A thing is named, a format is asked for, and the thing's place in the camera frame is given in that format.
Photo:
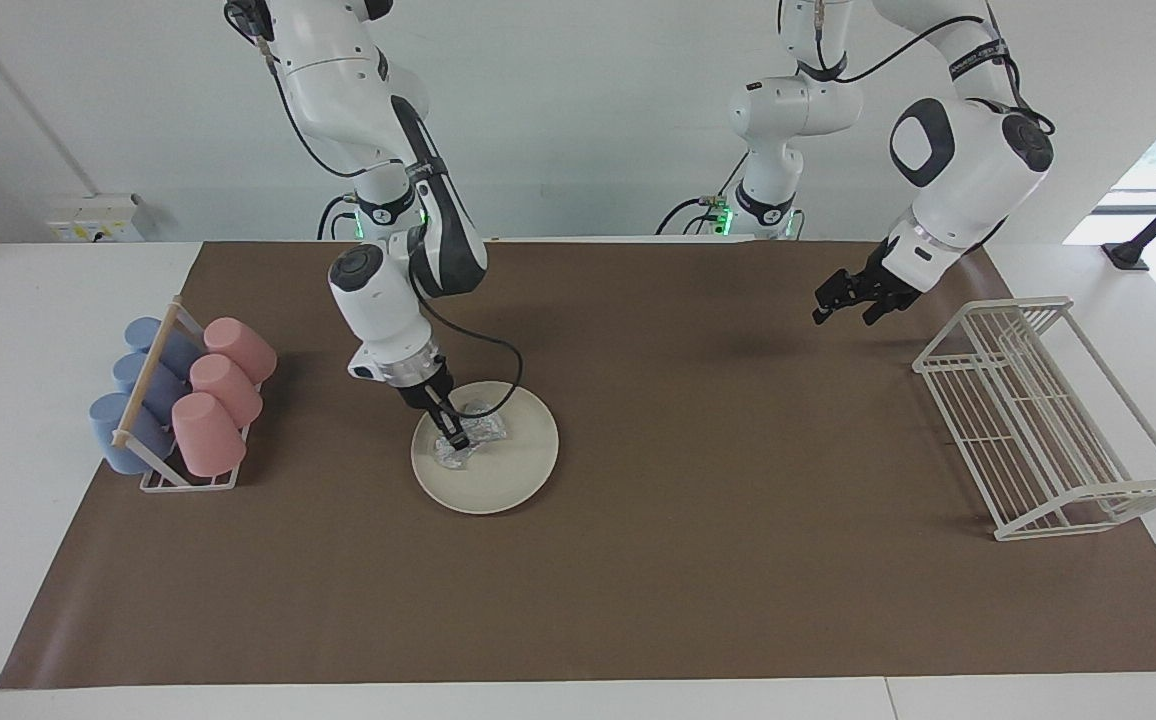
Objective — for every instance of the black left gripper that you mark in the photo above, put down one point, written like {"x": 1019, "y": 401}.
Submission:
{"x": 888, "y": 275}

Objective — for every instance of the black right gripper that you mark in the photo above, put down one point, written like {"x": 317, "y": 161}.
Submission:
{"x": 426, "y": 385}

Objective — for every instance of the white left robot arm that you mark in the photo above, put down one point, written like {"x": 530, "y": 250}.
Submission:
{"x": 968, "y": 190}

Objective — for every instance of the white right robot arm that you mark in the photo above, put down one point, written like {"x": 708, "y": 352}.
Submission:
{"x": 378, "y": 300}

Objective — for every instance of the cream round plate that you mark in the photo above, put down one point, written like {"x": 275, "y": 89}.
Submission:
{"x": 513, "y": 470}

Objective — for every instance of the pink plastic cup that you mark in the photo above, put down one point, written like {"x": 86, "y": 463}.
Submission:
{"x": 226, "y": 388}
{"x": 206, "y": 435}
{"x": 241, "y": 347}

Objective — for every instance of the brown table mat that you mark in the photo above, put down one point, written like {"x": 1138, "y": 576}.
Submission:
{"x": 638, "y": 600}

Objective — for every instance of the blue plastic cup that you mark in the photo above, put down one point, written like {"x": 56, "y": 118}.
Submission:
{"x": 116, "y": 432}
{"x": 143, "y": 333}
{"x": 133, "y": 375}

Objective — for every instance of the white wall socket box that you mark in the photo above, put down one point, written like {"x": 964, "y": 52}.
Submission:
{"x": 93, "y": 218}

